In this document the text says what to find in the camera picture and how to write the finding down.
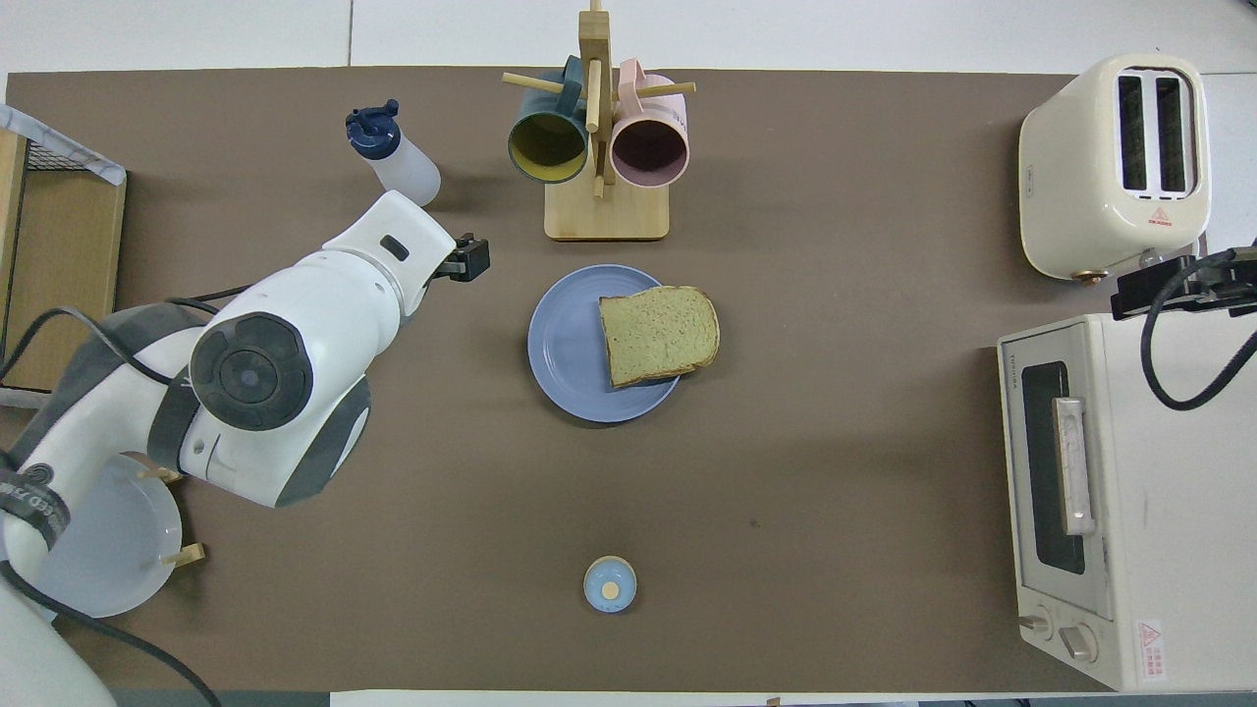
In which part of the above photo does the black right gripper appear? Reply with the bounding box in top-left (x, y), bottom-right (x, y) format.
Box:
top-left (1112, 245), bottom-right (1257, 320)

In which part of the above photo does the translucent seasoning bottle blue cap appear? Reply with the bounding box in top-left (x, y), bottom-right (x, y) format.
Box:
top-left (345, 98), bottom-right (443, 208)

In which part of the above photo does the toasted bread slice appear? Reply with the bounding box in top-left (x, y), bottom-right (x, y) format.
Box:
top-left (599, 286), bottom-right (721, 389)

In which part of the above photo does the periwinkle blue plate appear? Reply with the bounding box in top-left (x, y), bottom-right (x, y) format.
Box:
top-left (527, 264), bottom-right (683, 424)

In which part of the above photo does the wooden plate rack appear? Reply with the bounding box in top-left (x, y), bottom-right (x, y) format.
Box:
top-left (137, 465), bottom-right (207, 569)

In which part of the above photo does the pale grey plate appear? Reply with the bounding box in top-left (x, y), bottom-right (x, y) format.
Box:
top-left (29, 452), bottom-right (185, 620)

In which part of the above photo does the cream two-slot toaster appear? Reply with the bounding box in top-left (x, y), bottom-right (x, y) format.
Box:
top-left (1017, 53), bottom-right (1212, 286)

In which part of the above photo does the dark teal mug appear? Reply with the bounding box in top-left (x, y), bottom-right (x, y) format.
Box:
top-left (507, 56), bottom-right (590, 185)

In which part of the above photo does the wooden mug rack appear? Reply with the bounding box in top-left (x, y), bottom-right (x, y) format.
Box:
top-left (501, 0), bottom-right (698, 243)

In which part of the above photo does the pink ribbed mug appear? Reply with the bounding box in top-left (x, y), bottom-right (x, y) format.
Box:
top-left (609, 59), bottom-right (690, 190)

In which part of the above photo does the white toaster oven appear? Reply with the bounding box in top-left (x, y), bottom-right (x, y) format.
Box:
top-left (997, 311), bottom-right (1257, 693)

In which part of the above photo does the brown table mat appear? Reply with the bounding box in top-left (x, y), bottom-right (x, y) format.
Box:
top-left (0, 66), bottom-right (1214, 694)

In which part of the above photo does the small blue call bell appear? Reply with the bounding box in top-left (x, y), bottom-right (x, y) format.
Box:
top-left (583, 556), bottom-right (638, 616)

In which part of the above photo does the wooden two-tier shelf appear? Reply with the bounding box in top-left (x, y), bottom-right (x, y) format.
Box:
top-left (0, 128), bottom-right (129, 394)

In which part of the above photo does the white blue-grid cloth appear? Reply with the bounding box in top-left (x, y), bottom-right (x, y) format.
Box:
top-left (0, 103), bottom-right (129, 188)

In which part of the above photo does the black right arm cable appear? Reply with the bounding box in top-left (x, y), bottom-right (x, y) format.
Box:
top-left (1139, 247), bottom-right (1257, 411)

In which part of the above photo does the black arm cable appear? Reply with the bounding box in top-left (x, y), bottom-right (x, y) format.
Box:
top-left (1139, 247), bottom-right (1257, 411)
top-left (0, 285), bottom-right (246, 707)

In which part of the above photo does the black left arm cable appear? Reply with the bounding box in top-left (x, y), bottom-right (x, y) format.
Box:
top-left (0, 285), bottom-right (246, 707)

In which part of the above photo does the black wire basket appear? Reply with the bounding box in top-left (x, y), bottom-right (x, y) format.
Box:
top-left (22, 137), bottom-right (99, 176)

